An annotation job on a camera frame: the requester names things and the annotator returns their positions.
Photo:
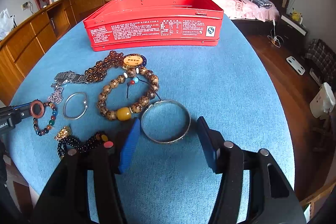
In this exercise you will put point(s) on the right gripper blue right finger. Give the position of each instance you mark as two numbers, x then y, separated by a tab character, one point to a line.
209	142

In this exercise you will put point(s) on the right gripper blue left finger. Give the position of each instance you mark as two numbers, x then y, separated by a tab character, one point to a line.
127	143

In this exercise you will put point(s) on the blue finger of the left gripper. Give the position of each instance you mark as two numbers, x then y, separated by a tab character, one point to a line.
22	106

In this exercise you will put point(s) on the silver metal wristwatch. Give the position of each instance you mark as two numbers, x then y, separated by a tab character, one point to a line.
64	78

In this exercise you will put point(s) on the thin silver bangle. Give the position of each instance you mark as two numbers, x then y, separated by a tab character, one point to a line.
75	106

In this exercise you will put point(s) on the wide silver bangle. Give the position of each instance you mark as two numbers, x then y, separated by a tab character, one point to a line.
165	122

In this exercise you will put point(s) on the wooden sideboard cabinet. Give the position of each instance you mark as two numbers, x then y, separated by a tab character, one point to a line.
26	44

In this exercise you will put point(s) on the white plastic bag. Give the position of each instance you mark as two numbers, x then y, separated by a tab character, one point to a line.
7	23

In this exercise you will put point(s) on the white bathroom scale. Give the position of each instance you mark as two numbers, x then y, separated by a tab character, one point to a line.
295	65

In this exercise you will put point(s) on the white appliance on floor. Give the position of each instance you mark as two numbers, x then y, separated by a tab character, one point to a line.
323	103

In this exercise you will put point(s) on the red metal tin box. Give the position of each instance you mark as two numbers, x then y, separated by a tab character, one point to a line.
146	23

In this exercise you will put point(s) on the black bedside table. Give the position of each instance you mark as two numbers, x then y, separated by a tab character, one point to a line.
293	34

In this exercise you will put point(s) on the plaid bag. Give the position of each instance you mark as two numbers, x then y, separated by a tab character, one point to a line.
322	57

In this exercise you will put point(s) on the yellow plush toy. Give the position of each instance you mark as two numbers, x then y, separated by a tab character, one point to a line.
296	16

